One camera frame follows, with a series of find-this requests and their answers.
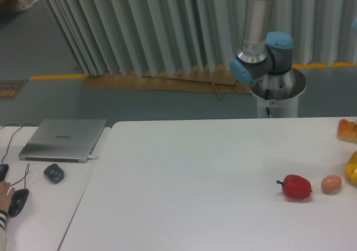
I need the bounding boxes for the person's hand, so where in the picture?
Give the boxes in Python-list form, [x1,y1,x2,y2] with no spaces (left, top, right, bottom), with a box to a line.
[0,181,15,213]

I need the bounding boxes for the yellow bell pepper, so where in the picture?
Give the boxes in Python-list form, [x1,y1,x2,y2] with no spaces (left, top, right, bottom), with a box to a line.
[344,151,357,186]

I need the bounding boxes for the striped sleeve forearm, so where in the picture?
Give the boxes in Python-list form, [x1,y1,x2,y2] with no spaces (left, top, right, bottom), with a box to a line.
[0,210,7,251]

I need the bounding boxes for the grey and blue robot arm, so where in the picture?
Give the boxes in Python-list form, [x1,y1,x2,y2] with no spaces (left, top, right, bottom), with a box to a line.
[229,0,356,84]

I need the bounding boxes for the red bell pepper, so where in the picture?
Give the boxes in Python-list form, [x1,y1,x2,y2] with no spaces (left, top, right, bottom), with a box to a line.
[276,174,312,200]

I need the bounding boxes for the orange toy bread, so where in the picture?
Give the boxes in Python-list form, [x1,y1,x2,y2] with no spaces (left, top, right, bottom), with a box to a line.
[336,119,356,144]

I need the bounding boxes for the brown egg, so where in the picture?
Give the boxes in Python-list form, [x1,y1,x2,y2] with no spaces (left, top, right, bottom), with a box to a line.
[321,175,342,194]

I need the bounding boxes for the black mouse cable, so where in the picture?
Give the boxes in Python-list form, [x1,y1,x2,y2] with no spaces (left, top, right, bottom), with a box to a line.
[0,123,37,190]

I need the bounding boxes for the silver laptop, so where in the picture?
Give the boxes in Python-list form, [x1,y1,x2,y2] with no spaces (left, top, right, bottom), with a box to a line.
[18,119,107,162]

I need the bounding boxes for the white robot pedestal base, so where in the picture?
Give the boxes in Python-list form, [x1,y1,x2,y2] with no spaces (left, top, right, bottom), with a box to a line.
[249,69,306,118]

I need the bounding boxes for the black base cable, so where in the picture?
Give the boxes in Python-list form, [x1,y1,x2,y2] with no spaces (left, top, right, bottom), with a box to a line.
[264,89,273,119]

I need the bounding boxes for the brown cardboard sheet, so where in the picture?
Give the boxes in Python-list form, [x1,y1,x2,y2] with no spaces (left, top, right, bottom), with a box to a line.
[82,66,251,100]

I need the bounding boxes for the white usb plug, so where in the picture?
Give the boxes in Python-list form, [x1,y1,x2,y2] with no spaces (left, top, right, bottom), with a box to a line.
[88,155,99,160]

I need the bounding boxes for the grey folding partition screen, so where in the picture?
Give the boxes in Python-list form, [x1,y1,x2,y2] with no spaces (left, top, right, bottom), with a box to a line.
[44,0,356,76]

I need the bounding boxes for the black computer mouse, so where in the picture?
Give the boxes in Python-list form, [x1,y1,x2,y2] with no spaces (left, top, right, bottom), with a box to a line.
[8,188,30,218]

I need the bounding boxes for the black keyboard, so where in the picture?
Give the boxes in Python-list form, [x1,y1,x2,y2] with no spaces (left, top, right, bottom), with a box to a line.
[0,164,9,182]

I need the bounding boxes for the black earbuds case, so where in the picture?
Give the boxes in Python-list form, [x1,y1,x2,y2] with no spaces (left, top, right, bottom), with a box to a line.
[44,163,65,184]

